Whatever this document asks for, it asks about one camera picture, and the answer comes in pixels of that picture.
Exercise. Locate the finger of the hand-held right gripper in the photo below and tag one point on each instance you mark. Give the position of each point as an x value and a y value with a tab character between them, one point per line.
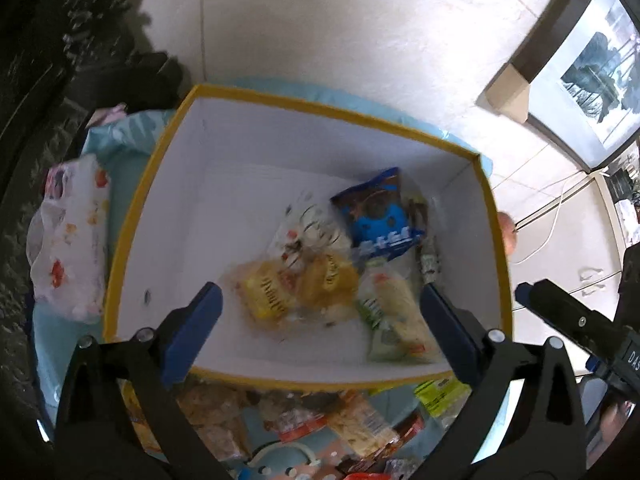
560	310

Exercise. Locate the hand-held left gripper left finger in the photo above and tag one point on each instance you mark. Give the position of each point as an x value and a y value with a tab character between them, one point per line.
192	335

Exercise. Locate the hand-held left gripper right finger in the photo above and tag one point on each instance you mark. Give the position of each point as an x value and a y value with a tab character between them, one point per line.
447	335

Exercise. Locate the clear packet with green label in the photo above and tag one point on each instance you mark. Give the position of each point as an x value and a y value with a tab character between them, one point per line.
395	315

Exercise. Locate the long yellow snack packet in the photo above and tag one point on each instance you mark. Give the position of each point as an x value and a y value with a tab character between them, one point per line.
440	395

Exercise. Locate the yellow cake packet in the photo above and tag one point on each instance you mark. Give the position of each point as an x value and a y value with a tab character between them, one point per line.
327	282
265	300

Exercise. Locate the clear packet with black label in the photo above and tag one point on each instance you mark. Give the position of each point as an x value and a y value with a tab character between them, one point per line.
426	245

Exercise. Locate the blue cookie packet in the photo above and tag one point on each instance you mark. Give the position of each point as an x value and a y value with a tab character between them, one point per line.
382	220

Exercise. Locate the clear white candy packet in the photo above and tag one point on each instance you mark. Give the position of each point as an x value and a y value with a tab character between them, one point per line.
305	230

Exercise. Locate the yellow cardboard box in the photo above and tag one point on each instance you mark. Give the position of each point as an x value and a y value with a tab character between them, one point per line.
200	170

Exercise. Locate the person's right hand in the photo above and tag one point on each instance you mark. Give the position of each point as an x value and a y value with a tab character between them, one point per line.
612	420

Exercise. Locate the white cabinet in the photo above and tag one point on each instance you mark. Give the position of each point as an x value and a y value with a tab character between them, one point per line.
565	265

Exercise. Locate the clear bread packet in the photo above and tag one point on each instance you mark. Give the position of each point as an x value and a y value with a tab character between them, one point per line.
215	420

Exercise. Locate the dark red snack packet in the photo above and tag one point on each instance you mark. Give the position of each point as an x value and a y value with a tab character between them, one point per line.
407	430

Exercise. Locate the white printed plastic bag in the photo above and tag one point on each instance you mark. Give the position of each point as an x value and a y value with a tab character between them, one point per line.
70	240

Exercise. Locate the light blue printed tablecloth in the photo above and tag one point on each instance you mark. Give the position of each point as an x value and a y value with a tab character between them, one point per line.
125	180

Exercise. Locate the framed painting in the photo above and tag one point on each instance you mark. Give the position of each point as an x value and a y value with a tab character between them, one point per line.
595	70

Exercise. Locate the dark carved wooden furniture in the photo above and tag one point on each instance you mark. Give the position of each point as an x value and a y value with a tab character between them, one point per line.
30	110

